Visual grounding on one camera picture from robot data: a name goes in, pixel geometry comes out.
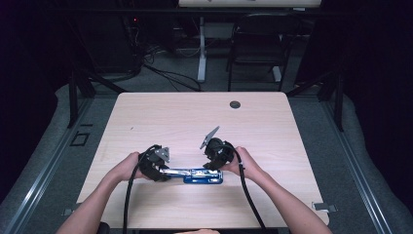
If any person's knee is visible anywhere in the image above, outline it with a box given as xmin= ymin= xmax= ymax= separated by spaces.
xmin=176 ymin=228 xmax=222 ymax=234

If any white desk leg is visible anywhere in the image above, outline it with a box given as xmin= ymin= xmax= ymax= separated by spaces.
xmin=197 ymin=16 xmax=208 ymax=84

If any black folding chair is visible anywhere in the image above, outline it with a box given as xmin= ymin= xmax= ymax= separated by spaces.
xmin=225 ymin=12 xmax=302 ymax=93

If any person's right hand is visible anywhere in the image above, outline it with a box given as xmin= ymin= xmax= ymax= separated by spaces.
xmin=223 ymin=145 xmax=265 ymax=182

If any black metal stand frame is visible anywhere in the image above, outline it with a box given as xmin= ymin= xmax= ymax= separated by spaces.
xmin=284 ymin=68 xmax=346 ymax=133
xmin=66 ymin=67 xmax=129 ymax=130

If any grey metal floor rail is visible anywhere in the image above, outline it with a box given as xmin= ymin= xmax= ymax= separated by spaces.
xmin=319 ymin=97 xmax=394 ymax=234
xmin=5 ymin=97 xmax=95 ymax=234

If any grey metal table bracket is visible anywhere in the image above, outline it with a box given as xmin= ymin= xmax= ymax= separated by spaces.
xmin=60 ymin=203 xmax=85 ymax=217
xmin=311 ymin=201 xmax=339 ymax=215

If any blue stapler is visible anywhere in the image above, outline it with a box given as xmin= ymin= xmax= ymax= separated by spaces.
xmin=160 ymin=167 xmax=225 ymax=185

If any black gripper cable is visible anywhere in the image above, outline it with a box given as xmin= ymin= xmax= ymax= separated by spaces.
xmin=122 ymin=143 xmax=162 ymax=234
xmin=225 ymin=143 xmax=268 ymax=234

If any white desk foot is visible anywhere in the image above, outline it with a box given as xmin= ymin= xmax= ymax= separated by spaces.
xmin=272 ymin=65 xmax=283 ymax=83

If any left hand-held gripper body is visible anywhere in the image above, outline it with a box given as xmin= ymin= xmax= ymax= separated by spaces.
xmin=138 ymin=144 xmax=171 ymax=181

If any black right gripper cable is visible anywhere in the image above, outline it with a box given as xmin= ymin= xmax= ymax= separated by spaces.
xmin=225 ymin=143 xmax=268 ymax=234

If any bundle of black floor cables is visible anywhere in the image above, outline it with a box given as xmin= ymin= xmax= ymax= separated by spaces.
xmin=141 ymin=44 xmax=203 ymax=93

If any dark equipment with red light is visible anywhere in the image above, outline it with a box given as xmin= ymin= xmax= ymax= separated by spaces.
xmin=93 ymin=13 xmax=145 ymax=74

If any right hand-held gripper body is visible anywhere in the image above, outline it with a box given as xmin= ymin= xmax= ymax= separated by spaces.
xmin=199 ymin=125 xmax=236 ymax=170

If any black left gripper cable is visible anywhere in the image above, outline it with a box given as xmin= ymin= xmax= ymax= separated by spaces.
xmin=122 ymin=143 xmax=162 ymax=234

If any person's left hand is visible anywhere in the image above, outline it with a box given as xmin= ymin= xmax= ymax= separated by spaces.
xmin=117 ymin=151 xmax=148 ymax=183

